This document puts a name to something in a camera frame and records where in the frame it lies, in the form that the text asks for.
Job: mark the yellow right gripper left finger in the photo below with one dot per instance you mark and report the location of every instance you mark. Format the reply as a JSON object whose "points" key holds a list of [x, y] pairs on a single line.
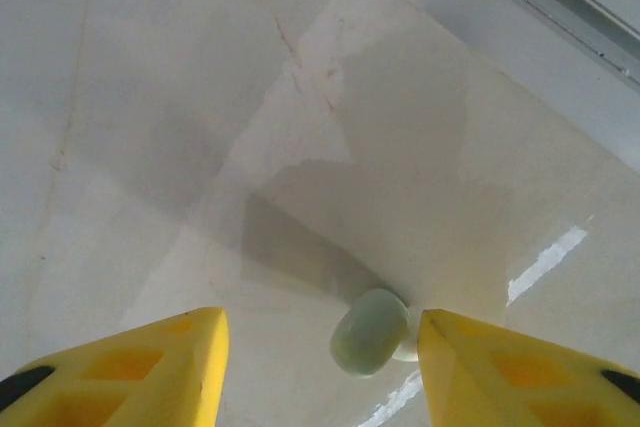
{"points": [[190, 387]]}

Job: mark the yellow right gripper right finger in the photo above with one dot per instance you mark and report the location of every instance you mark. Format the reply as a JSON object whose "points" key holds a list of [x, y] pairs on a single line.
{"points": [[465, 387]]}

